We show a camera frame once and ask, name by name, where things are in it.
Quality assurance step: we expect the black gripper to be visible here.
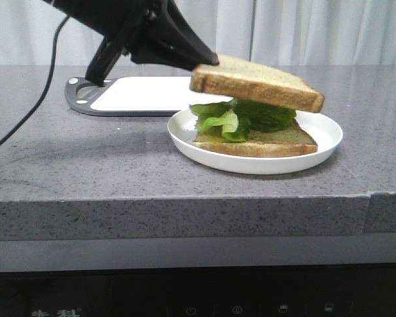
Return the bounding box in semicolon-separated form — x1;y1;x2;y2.
46;1;219;87

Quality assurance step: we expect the bread slice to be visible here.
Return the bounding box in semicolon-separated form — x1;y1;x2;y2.
193;120;318;158
189;54;325;113

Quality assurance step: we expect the green lettuce leaf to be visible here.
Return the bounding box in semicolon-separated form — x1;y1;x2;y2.
189;98;296;142

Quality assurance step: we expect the white cutting board grey rim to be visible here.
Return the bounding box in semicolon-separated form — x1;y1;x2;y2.
64;76;230;117

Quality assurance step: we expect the white round plate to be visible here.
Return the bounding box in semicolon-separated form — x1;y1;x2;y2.
167;109;343;175

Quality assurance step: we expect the grey white curtain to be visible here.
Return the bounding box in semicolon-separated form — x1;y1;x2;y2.
0;1;396;66

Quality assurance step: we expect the black appliance front panel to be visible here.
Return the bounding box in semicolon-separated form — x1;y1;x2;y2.
0;264;396;316

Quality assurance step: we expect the black cable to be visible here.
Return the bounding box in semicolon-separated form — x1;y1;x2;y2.
0;15;70;157

